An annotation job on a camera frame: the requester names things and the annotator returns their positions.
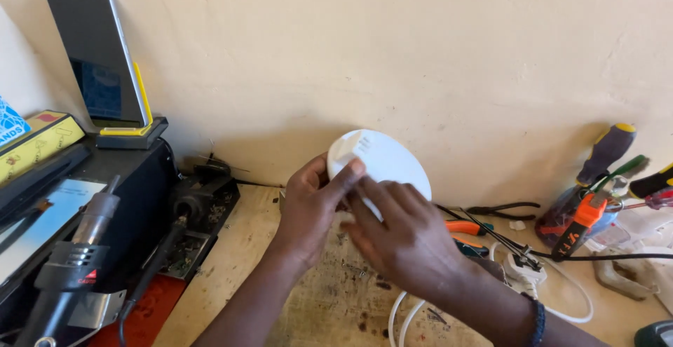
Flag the person's left hand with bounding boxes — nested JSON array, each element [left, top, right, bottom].
[[272, 152, 368, 270]]

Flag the person's right hand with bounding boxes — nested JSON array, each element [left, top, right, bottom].
[[339, 176, 475, 300]]

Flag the white round plastic device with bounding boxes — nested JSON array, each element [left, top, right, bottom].
[[326, 129, 433, 223]]

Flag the black tweezers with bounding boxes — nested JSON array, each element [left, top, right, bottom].
[[435, 203, 543, 272]]

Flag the black soldering iron holder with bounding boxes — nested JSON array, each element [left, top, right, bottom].
[[157, 158, 242, 280]]

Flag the white power plug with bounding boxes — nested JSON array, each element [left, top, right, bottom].
[[502, 251, 548, 286]]

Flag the clear plastic tool holder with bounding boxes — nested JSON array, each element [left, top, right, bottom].
[[535, 183, 627, 248]]

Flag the black soldering iron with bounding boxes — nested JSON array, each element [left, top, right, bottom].
[[118, 215, 189, 347]]

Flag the orange black utility knife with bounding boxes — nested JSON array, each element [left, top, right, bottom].
[[550, 191, 609, 260]]

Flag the black rework station box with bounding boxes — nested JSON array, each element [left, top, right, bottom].
[[0, 137, 181, 334]]

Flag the red mat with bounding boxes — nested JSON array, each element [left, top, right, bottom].
[[87, 273, 188, 347]]

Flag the yellow black phone stand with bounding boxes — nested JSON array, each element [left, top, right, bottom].
[[96, 62, 169, 150]]

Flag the black yellow large screwdriver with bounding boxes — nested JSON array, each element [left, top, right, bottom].
[[575, 122, 637, 188]]

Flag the beige plastic part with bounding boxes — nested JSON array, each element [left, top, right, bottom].
[[592, 246, 673, 316]]

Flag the clear plastic bag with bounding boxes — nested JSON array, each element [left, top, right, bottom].
[[589, 206, 673, 254]]

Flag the dark green device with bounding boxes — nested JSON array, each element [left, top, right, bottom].
[[634, 319, 673, 347]]

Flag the black smartphone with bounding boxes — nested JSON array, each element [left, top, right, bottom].
[[46, 0, 150, 128]]

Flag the yellow cardboard box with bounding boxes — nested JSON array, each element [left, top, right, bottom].
[[0, 110, 86, 185]]

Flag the blue printed card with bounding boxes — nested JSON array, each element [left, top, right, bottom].
[[0, 95, 32, 148]]

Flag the orange handled pliers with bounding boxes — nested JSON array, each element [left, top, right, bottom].
[[444, 219, 495, 258]]

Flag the black handled pliers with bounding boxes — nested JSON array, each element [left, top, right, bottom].
[[465, 201, 542, 221]]

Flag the dark blue braided bracelet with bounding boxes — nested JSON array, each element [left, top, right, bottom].
[[521, 291, 547, 347]]

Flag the white cable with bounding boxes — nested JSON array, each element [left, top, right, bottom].
[[387, 241, 595, 347]]

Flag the black cable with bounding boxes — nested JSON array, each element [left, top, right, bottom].
[[530, 249, 673, 262]]

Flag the metal hot air gun bracket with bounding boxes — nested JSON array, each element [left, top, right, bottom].
[[67, 289, 127, 333]]

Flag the red clear handled screwdriver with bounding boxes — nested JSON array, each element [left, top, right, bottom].
[[605, 189, 673, 212]]

